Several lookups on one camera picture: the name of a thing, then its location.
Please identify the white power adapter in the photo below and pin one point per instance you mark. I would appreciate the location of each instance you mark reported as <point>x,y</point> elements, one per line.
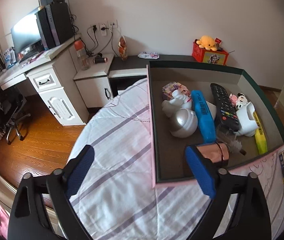
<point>211,110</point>

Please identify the blue product box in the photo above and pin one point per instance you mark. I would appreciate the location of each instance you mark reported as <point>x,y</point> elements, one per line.
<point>9,57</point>

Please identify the black computer tower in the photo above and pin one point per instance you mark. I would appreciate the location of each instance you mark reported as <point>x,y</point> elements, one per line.
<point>57,22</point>

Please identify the black office chair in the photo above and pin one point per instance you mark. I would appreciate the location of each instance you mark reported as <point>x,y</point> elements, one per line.
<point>4,110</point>

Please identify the blue tube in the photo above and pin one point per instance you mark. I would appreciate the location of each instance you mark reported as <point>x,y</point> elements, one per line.
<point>204,115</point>

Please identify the black cylindrical device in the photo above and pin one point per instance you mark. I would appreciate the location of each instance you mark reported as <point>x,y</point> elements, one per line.
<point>100,60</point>

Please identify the rose gold metal case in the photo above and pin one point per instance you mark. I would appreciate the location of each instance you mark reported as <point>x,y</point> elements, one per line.
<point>216,152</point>

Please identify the white figurine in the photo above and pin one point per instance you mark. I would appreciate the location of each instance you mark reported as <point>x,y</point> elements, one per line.
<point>175,102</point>

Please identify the pink block toy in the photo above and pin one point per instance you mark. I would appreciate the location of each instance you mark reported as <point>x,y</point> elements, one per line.
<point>171,87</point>

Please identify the yellow highlighter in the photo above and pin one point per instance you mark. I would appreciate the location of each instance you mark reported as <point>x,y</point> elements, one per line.
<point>260,135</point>

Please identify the purple phone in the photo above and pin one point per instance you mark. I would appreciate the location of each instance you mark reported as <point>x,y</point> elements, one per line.
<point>33,58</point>

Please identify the clear perfume bottle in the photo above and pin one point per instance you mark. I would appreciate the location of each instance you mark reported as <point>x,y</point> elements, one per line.
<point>231,142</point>

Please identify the white nightstand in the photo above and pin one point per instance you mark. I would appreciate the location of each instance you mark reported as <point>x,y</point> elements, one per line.
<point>92,85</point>

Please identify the pink white block figure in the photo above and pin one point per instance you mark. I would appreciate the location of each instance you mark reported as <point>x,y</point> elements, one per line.
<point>239,100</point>

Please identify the pink snack packet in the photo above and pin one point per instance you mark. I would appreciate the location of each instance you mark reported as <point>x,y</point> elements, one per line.
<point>148,55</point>

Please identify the red storage crate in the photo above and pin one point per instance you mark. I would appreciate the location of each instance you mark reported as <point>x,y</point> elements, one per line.
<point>211,56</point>

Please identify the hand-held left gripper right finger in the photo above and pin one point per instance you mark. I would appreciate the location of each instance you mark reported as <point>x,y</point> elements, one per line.
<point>201,172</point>

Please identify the yellow octopus plush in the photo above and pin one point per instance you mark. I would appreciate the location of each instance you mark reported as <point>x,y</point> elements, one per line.
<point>206,42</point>

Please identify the black keyboard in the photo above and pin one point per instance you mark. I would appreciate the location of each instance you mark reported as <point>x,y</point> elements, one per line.
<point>29,55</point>

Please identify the white wall outlets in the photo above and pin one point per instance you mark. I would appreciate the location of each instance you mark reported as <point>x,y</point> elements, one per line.
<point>107,26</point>

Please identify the pink printed quilt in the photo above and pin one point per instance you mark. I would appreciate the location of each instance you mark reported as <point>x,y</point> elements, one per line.
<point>276,205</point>

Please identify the clear bottle orange lid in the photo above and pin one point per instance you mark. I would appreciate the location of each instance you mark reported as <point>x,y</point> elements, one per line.
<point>82,55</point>

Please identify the white cup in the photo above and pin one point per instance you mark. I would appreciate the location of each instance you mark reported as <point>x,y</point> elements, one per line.
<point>246,120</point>

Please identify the white desk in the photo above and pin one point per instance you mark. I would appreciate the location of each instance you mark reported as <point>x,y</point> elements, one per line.
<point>62,80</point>

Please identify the pink storage box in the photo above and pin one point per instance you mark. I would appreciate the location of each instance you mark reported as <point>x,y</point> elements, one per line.
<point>176,160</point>

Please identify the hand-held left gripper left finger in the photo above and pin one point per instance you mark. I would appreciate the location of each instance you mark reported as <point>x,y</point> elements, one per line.
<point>80,170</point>

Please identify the black remote control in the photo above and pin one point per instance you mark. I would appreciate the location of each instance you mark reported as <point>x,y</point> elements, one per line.
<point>224,105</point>

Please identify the orange snack bag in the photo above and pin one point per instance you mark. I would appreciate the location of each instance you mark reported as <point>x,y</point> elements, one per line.
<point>122,48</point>

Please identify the black computer monitor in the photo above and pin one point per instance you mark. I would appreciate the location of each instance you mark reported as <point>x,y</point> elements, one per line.
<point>24,32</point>

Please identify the silver egg-shaped gadget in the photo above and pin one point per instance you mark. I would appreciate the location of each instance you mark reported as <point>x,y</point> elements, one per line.
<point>183,123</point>

